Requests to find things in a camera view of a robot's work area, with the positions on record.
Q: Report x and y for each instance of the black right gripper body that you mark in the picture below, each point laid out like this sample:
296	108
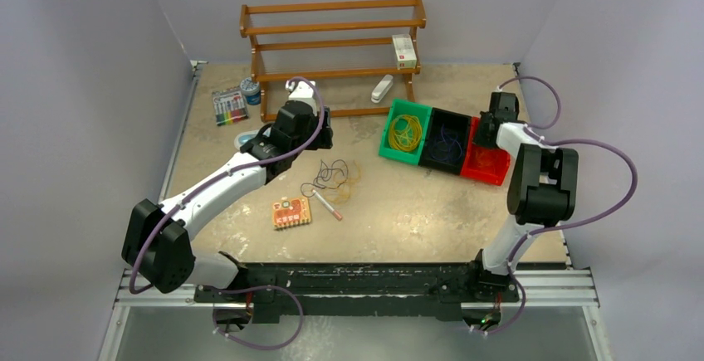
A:
481	139

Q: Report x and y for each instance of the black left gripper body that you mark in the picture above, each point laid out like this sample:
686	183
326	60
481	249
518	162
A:
322	142

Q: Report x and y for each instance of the red plastic bin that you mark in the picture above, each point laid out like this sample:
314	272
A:
484	165

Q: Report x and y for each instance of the black plastic bin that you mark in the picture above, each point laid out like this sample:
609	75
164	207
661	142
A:
445	146

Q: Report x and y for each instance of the green plastic bin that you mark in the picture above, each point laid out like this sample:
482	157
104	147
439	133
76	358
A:
405	131

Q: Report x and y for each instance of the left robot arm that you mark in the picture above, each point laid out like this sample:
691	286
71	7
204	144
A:
158	240

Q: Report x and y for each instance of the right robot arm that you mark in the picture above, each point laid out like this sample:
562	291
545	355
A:
542	190

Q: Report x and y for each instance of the blue toothbrush blister pack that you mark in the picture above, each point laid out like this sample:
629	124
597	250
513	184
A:
243	138

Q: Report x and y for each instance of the blue round tin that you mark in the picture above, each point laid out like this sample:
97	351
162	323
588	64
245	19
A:
251	90

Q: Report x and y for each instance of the marker pen set pack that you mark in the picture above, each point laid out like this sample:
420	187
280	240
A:
229	106

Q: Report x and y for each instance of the orange snack packet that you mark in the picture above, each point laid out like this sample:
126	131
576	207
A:
290	212

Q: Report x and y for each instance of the wooden shelf rack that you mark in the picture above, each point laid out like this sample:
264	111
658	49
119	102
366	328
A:
282	19

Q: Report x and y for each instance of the white stapler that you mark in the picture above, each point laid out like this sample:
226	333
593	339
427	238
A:
382	89

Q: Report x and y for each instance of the red marker pen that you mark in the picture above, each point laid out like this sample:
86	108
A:
327	205

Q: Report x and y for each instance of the white cardboard box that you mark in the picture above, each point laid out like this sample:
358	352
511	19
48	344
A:
404	51

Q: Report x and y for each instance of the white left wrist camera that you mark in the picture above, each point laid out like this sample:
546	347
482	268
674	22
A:
301	91

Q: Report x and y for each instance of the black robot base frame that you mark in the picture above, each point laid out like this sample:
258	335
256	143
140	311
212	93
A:
446	291

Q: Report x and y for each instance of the aluminium rail frame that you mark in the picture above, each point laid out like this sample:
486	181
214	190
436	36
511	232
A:
158	242

